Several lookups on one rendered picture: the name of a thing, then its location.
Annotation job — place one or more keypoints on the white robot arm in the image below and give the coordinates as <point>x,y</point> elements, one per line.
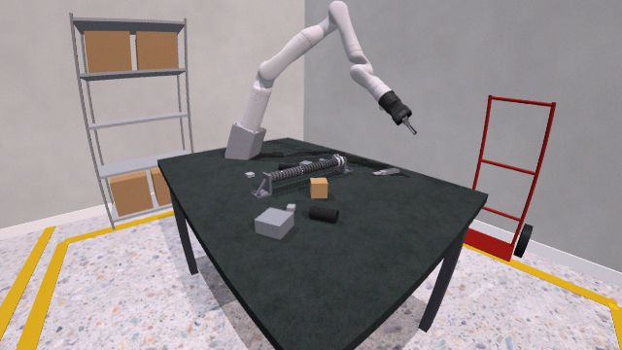
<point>301,43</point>

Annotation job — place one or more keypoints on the small tan box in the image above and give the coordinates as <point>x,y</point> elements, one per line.
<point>319,188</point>

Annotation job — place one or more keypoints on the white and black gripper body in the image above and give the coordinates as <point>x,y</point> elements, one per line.
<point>389,102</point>

